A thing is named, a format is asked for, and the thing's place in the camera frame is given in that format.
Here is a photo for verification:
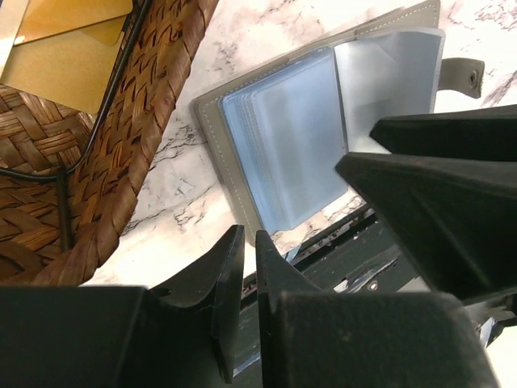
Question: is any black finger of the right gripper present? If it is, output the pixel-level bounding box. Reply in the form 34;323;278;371
335;105;516;302

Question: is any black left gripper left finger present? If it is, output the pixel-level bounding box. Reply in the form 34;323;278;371
1;226;245;387

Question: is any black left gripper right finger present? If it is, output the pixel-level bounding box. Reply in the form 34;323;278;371
256;231;498;387

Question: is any grey card holder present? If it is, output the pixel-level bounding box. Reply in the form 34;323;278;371
191;1;485;243

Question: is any gold card with stripe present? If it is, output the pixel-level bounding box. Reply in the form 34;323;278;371
1;1;133;114

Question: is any woven brown divided basket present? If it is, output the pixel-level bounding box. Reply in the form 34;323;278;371
1;1;216;286

